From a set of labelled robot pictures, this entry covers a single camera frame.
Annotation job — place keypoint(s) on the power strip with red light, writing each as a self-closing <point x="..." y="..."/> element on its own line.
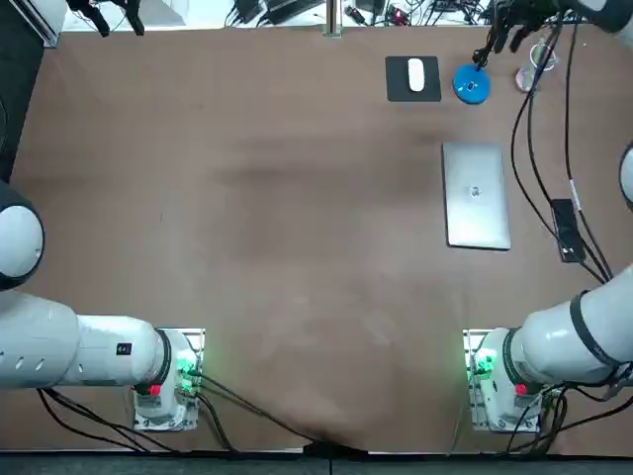
<point x="357" y="15"/>
<point x="399" y="17"/>

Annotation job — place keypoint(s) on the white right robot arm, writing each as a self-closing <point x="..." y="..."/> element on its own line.
<point x="559" y="336"/>

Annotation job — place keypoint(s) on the aluminium camera post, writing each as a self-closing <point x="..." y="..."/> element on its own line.
<point x="334" y="15"/>

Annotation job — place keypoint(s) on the black power adapter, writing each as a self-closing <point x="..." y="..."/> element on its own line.
<point x="247" y="10"/>

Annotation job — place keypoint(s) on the aluminium frame rail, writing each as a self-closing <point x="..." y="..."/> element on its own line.
<point x="52" y="29"/>

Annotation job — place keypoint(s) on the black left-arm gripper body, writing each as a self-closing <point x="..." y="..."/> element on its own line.
<point x="104" y="4"/>

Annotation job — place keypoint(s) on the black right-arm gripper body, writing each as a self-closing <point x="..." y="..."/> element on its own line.
<point x="524" y="11"/>

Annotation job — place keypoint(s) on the white computer mouse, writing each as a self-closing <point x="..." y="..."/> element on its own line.
<point x="416" y="74"/>

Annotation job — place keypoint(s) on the silver laptop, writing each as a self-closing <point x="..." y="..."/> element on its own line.
<point x="475" y="218"/>

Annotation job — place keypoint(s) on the blue desk lamp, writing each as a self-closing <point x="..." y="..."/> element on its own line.
<point x="470" y="94"/>

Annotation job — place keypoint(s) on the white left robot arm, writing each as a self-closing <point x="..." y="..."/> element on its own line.
<point x="99" y="351"/>

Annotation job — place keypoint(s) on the dark grey mouse pad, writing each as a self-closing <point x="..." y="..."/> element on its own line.
<point x="395" y="89"/>

